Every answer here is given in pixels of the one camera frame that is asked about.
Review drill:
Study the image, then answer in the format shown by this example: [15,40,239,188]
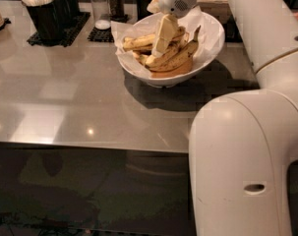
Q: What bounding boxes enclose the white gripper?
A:
[147,0,197,57]

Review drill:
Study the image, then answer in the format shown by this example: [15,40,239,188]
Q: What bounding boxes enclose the white paper bowl liner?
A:
[110,6,225,80]

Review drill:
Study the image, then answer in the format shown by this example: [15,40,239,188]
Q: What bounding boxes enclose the glass salt shaker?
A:
[90,0,111,30]

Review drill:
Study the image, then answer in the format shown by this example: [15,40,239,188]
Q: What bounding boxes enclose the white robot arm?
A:
[189,0,298,236]

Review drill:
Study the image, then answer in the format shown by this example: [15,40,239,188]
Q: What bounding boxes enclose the small black rubber mat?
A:
[88,14,128,42]

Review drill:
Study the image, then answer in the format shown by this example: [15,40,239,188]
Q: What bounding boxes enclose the black napkin holder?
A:
[198,0,242,42]

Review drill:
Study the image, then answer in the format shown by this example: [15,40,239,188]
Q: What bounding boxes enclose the black rubber mat left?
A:
[28,12,90,47]

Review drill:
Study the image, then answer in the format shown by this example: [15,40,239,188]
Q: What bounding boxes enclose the bottom brown banana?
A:
[150,58,193,79]

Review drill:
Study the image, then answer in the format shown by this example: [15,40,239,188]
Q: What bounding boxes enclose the black cup with white cutlery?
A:
[19,0,65,46]

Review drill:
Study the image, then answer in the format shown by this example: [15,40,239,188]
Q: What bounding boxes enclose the small left banana piece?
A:
[133,51,148,66]

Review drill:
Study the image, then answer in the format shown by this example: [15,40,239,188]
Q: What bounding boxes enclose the yellow banana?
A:
[121,26,186,52]
[145,43,178,68]

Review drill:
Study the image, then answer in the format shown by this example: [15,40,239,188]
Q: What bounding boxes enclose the white ceramic bowl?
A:
[116,8,226,89]

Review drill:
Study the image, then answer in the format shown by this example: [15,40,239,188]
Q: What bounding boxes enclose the right curved spotted banana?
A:
[146,27,201,72]

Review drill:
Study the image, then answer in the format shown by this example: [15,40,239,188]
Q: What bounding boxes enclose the glass pepper shaker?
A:
[108,0,125,20]

